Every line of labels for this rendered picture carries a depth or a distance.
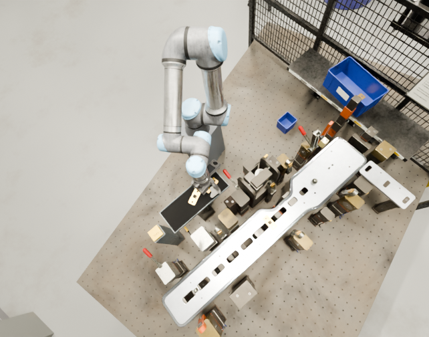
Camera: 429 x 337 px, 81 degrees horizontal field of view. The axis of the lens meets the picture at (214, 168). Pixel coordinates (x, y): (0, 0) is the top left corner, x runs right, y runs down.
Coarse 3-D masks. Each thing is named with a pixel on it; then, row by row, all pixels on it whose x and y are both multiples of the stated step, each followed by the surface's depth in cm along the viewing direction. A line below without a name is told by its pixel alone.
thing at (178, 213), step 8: (216, 176) 133; (224, 184) 131; (192, 192) 131; (176, 200) 131; (184, 200) 131; (200, 200) 130; (208, 200) 129; (168, 208) 130; (176, 208) 130; (184, 208) 129; (192, 208) 129; (200, 208) 128; (168, 216) 129; (176, 216) 128; (184, 216) 128; (192, 216) 127; (176, 224) 127
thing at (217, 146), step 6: (210, 126) 149; (216, 126) 149; (210, 132) 148; (216, 132) 153; (216, 138) 159; (222, 138) 169; (210, 144) 156; (216, 144) 165; (222, 144) 176; (210, 150) 162; (216, 150) 171; (222, 150) 184; (210, 156) 168; (216, 156) 179
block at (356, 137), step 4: (352, 136) 148; (356, 136) 147; (348, 140) 155; (352, 140) 151; (356, 140) 148; (360, 140) 146; (352, 144) 154; (356, 144) 150; (360, 144) 147; (364, 144) 145; (368, 144) 145; (356, 148) 154; (360, 148) 150; (364, 148) 147; (368, 148) 144; (364, 152) 150
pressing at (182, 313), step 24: (336, 144) 147; (312, 168) 144; (336, 168) 143; (360, 168) 142; (312, 192) 140; (264, 216) 139; (288, 216) 137; (240, 240) 136; (264, 240) 135; (216, 264) 134; (240, 264) 132; (192, 288) 131; (216, 288) 130; (168, 312) 129; (192, 312) 128
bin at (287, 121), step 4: (288, 112) 181; (284, 116) 184; (288, 116) 185; (292, 116) 180; (280, 120) 185; (284, 120) 189; (288, 120) 188; (292, 120) 184; (296, 120) 178; (280, 124) 181; (284, 124) 188; (288, 124) 187; (292, 124) 177; (280, 128) 185; (284, 128) 180; (288, 128) 179; (284, 132) 184
